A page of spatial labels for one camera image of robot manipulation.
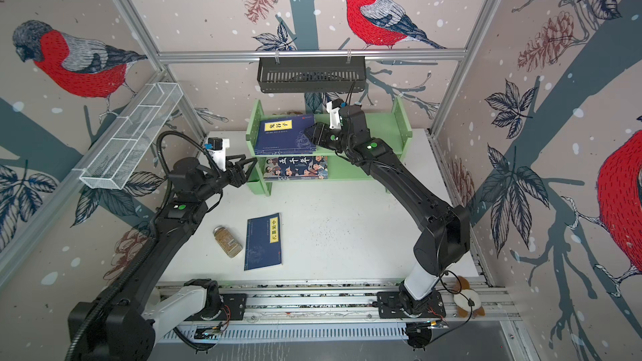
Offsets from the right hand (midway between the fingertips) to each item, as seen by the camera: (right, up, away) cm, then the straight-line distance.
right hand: (304, 134), depth 76 cm
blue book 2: (-7, 0, +3) cm, 7 cm away
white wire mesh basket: (-56, 0, +4) cm, 56 cm away
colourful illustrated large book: (-6, -11, +14) cm, 19 cm away
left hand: (-17, -7, -2) cm, 18 cm away
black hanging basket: (0, +29, +31) cm, 43 cm away
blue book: (-15, -38, +10) cm, 42 cm away
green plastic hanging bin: (-20, -19, +17) cm, 32 cm away
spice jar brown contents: (-25, -37, +6) cm, 45 cm away
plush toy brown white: (+48, -49, -4) cm, 68 cm away
